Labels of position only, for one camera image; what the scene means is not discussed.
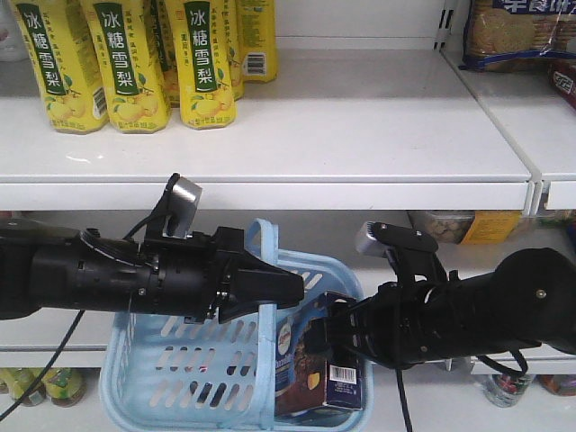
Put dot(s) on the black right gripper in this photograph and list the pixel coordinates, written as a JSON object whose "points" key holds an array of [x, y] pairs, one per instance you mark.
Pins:
{"points": [[390, 328]]}

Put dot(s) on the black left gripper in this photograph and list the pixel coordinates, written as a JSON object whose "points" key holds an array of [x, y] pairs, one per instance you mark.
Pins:
{"points": [[208, 276]]}

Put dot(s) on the blue chocolate cookie box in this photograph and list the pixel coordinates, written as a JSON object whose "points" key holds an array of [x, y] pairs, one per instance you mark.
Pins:
{"points": [[307, 383]]}

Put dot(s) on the light blue plastic basket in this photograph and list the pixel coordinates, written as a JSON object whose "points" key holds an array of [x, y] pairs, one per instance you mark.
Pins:
{"points": [[162, 373]]}

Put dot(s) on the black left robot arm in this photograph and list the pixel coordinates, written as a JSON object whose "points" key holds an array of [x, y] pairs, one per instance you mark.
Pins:
{"points": [[44, 266]]}

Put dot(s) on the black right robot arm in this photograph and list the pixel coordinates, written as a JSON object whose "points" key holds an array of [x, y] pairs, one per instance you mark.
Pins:
{"points": [[429, 314]]}

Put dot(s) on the yellow labelled snack tub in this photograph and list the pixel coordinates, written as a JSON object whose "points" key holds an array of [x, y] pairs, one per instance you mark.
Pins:
{"points": [[466, 227]]}

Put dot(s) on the white store shelving unit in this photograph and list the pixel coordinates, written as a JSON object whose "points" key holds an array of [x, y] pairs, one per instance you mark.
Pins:
{"points": [[370, 117]]}

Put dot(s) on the yellow pear drink bottle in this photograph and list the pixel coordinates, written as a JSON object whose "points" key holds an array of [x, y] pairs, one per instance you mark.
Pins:
{"points": [[64, 62]]}

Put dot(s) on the rear yellow pear bottle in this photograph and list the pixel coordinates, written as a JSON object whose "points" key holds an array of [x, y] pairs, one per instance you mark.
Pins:
{"points": [[257, 40]]}

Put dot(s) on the red snack package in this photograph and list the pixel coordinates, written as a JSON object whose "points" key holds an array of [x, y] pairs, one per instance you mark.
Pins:
{"points": [[561, 77]]}

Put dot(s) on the blue cracker package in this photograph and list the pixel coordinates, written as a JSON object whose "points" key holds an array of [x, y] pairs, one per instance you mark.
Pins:
{"points": [[505, 36]]}

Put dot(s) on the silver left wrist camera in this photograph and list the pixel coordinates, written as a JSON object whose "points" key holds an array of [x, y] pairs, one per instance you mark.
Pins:
{"points": [[174, 212]]}

